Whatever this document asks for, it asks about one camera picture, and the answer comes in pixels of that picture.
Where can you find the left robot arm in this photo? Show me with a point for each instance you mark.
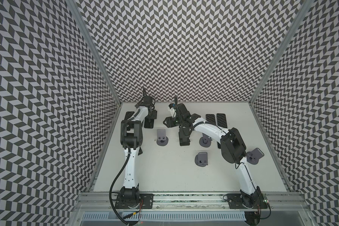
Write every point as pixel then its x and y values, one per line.
pixel 131 140

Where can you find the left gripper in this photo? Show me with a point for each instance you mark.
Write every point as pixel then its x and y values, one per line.
pixel 154 114

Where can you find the black stand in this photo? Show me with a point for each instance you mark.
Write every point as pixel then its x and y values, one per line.
pixel 184 140
pixel 140 151

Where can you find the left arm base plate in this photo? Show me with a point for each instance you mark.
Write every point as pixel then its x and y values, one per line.
pixel 144 200

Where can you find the aluminium mounting rail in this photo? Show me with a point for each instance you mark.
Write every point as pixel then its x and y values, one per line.
pixel 194 201

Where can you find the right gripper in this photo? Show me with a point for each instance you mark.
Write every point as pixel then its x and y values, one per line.
pixel 183 130

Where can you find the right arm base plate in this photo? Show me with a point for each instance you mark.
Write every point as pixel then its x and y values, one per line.
pixel 235 201

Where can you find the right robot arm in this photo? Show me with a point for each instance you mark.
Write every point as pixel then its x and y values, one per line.
pixel 233 148

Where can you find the grey stand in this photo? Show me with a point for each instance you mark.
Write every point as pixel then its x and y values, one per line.
pixel 201 159
pixel 205 141
pixel 162 139
pixel 254 156

